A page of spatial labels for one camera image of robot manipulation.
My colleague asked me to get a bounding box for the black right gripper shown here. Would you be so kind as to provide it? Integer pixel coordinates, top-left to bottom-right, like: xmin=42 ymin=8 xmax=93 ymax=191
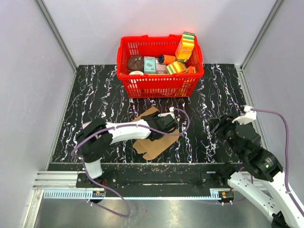
xmin=206 ymin=113 xmax=245 ymax=159

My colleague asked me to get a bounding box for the brown cardboard box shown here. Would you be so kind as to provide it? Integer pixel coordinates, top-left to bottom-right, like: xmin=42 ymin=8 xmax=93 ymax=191
xmin=131 ymin=107 xmax=180 ymax=161

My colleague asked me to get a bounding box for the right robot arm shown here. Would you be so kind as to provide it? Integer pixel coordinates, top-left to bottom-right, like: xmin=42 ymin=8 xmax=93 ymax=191
xmin=208 ymin=114 xmax=304 ymax=228

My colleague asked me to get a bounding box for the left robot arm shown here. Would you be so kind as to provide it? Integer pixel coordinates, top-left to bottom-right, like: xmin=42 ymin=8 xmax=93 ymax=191
xmin=76 ymin=111 xmax=180 ymax=188

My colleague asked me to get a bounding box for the pink small box in basket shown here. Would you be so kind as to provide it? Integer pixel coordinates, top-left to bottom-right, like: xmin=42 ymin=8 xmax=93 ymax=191
xmin=155 ymin=58 xmax=167 ymax=74

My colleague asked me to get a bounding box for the yellow green striped box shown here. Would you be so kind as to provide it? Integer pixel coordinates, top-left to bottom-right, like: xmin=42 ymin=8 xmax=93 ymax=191
xmin=166 ymin=61 xmax=187 ymax=75

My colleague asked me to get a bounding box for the teal snack box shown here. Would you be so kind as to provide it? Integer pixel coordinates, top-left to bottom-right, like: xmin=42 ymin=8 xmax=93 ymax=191
xmin=143 ymin=56 xmax=156 ymax=74

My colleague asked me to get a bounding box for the red plastic shopping basket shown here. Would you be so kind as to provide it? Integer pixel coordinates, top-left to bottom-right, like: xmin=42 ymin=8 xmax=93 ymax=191
xmin=116 ymin=34 xmax=204 ymax=98

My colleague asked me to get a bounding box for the white round lid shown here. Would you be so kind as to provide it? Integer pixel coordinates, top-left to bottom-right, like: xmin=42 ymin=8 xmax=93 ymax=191
xmin=129 ymin=71 xmax=144 ymax=76

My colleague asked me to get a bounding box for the small orange packet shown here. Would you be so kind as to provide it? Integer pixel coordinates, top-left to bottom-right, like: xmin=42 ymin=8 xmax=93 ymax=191
xmin=184 ymin=66 xmax=196 ymax=74

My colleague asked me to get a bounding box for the orange tube with blue cap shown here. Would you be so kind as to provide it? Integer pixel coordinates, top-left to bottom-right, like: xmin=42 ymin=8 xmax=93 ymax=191
xmin=158 ymin=55 xmax=176 ymax=65

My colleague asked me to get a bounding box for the brown round cookie pack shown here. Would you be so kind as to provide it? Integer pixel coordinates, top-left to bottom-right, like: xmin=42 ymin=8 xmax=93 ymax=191
xmin=127 ymin=56 xmax=144 ymax=72

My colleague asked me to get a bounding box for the tall orange yellow carton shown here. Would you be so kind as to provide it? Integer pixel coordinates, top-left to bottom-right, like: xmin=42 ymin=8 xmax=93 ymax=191
xmin=175 ymin=32 xmax=195 ymax=63

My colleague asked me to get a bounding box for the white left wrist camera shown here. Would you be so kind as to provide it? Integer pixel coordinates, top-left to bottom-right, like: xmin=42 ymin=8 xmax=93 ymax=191
xmin=158 ymin=107 xmax=175 ymax=119

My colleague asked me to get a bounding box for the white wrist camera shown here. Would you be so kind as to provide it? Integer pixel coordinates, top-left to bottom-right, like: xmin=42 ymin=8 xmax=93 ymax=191
xmin=232 ymin=105 xmax=257 ymax=125
xmin=158 ymin=107 xmax=175 ymax=119

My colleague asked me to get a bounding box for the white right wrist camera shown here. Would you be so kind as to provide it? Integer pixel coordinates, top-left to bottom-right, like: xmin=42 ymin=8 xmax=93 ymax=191
xmin=232 ymin=105 xmax=257 ymax=125

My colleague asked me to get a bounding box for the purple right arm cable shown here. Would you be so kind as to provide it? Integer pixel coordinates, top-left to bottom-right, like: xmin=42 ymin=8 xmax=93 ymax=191
xmin=216 ymin=108 xmax=302 ymax=211

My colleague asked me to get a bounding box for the aluminium frame rail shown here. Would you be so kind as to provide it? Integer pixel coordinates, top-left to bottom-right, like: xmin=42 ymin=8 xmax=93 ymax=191
xmin=35 ymin=0 xmax=78 ymax=70

